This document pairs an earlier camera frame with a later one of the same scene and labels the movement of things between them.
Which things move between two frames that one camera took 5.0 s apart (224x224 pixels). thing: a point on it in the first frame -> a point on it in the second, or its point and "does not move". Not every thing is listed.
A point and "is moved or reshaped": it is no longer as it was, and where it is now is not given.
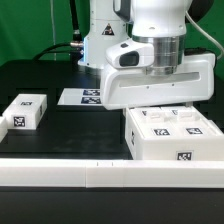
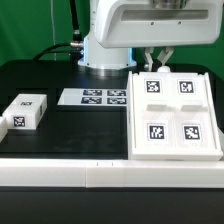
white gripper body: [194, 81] -> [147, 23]
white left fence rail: [4, 127] does not move
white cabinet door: [191, 122] is moved or reshaped
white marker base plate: [80, 97] does not move
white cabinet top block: [25, 111] does not move
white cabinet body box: [172, 133] does not move
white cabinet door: [152, 122] is moved or reshaped
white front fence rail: [112, 173] does not move
